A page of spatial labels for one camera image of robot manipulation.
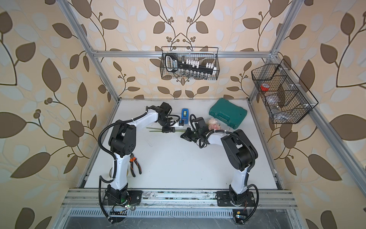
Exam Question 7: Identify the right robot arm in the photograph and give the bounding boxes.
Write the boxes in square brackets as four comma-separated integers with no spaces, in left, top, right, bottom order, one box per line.
[181,114,258,206]

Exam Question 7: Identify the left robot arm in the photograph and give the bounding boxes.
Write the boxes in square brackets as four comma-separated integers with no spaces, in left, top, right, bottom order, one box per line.
[97,102,181,205]

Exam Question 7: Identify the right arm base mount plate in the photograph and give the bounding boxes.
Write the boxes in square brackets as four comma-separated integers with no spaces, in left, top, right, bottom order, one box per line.
[215,190,255,207]

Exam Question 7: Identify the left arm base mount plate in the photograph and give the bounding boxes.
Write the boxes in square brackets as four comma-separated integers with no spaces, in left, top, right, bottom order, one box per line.
[102,189,143,206]

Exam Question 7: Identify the red small object in basket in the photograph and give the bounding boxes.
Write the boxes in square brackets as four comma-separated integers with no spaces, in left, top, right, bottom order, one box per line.
[260,83,270,92]

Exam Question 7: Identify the blue tape dispenser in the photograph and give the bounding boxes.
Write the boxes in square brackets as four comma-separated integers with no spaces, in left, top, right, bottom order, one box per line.
[181,108,189,125]

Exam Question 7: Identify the black wire basket back wall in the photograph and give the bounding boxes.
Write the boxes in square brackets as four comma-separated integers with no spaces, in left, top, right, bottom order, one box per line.
[160,46,220,81]

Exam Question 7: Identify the pink flower bouquet green stems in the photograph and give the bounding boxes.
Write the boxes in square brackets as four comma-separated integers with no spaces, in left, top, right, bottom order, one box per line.
[147,118,222,132]

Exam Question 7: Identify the clear plastic bag in basket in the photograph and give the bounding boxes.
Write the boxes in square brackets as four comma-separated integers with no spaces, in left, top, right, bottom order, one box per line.
[265,94,289,120]

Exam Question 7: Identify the orange black pliers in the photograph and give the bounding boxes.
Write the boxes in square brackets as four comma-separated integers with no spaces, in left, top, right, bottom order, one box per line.
[129,153,143,178]

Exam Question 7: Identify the black wire basket wall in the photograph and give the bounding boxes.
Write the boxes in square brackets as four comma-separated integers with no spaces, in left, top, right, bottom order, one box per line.
[251,59,318,124]
[160,46,220,81]

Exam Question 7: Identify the black socket set holder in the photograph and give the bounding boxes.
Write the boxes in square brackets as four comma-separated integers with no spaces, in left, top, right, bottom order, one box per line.
[162,52,219,75]

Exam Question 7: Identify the green plastic tool case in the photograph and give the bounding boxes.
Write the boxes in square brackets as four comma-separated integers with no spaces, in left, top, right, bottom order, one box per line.
[209,98,247,129]

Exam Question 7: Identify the black wire basket right wall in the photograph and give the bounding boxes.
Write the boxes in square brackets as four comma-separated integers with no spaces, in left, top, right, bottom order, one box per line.
[251,59,318,124]

